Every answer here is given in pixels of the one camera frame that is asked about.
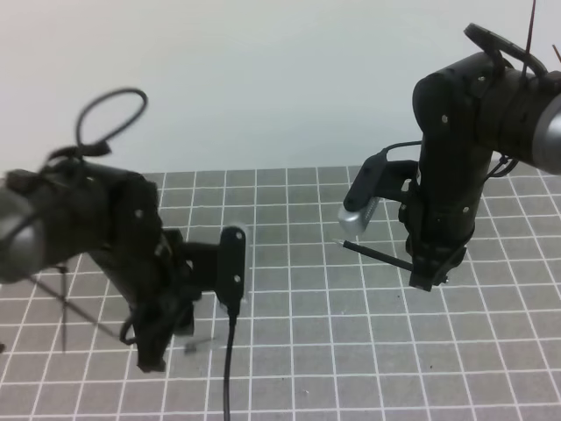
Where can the grey grid tablecloth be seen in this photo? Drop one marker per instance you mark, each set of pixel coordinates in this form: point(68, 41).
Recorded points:
point(324, 333)

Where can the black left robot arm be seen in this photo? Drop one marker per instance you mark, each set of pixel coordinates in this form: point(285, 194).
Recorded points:
point(111, 215)

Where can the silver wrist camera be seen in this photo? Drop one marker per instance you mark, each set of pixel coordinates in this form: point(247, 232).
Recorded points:
point(378, 178)
point(221, 267)

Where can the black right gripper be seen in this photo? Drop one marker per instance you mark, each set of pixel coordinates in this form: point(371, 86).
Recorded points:
point(438, 232)

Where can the black pen with silver tip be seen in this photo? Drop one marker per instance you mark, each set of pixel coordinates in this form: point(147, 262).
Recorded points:
point(374, 254)

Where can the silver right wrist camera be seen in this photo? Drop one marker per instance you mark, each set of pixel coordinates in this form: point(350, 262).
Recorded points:
point(378, 178)

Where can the black pen cap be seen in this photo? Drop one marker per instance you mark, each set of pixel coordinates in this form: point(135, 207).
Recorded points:
point(203, 344)

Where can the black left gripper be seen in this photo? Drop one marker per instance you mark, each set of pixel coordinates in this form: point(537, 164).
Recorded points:
point(166, 310)

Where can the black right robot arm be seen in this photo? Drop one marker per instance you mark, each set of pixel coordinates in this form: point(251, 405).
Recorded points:
point(499, 100)

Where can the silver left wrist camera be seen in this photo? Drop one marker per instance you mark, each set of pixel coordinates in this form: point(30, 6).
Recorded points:
point(221, 267)

